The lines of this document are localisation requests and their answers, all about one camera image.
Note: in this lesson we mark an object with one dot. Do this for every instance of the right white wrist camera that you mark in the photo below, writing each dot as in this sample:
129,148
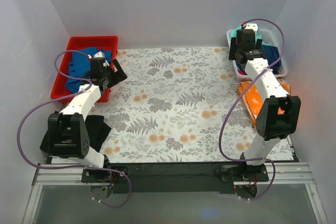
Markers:
252,26

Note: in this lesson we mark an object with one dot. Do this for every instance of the magenta shirt in basket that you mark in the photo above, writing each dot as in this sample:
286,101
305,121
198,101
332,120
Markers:
240,69

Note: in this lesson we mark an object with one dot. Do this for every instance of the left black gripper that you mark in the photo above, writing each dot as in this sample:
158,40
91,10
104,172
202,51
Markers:
115,73

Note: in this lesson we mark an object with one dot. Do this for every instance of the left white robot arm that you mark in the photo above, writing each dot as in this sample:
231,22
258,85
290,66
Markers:
82,104

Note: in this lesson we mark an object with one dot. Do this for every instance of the black folded shirt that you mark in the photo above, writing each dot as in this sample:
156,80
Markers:
98,132

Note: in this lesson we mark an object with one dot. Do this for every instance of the floral table mat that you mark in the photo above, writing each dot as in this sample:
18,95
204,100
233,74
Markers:
176,105

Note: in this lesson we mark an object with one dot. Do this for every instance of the white plastic basket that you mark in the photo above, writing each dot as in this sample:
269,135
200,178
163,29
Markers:
267,39

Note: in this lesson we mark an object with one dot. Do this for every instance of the dark blue t shirt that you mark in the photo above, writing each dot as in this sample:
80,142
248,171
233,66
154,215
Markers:
272,54

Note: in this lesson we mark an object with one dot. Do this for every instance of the aluminium mounting rail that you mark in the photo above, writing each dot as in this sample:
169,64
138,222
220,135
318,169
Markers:
286,173

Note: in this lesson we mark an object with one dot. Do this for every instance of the orange tie-dye folded shirt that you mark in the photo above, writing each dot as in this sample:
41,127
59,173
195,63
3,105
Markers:
252,98

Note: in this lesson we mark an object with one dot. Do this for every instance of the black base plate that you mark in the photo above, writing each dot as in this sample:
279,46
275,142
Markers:
176,177

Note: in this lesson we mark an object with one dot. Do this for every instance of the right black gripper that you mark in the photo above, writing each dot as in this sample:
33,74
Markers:
233,48

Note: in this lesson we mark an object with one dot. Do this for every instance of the blue shirt in red bin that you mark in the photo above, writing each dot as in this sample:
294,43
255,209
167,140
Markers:
80,65

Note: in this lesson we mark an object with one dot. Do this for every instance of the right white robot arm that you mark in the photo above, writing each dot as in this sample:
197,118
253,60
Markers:
271,127

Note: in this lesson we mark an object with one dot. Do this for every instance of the red plastic bin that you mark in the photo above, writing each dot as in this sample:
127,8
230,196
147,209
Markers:
78,43

